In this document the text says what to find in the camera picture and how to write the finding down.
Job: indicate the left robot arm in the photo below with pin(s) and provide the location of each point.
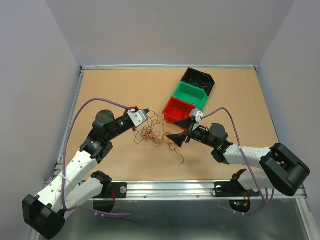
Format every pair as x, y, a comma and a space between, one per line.
47, 211

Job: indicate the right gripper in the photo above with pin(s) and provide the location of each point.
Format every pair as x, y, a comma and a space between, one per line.
187, 123

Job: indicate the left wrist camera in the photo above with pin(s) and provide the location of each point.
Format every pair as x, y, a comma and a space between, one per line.
138, 116

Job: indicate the green plastic bin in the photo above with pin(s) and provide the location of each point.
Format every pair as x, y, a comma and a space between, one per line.
191, 94

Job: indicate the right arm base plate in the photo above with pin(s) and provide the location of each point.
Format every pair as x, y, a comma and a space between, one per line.
232, 189

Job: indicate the aluminium mounting rail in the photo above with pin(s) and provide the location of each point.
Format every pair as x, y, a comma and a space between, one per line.
152, 190

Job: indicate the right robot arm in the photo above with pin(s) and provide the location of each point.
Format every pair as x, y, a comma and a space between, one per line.
274, 167

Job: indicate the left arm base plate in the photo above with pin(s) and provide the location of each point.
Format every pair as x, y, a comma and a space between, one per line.
106, 200

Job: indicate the black plastic bin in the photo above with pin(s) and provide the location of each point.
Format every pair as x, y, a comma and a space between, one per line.
198, 79

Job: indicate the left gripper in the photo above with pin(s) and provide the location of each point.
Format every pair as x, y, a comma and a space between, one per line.
146, 110

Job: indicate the red plastic bin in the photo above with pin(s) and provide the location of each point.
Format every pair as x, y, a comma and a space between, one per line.
176, 110

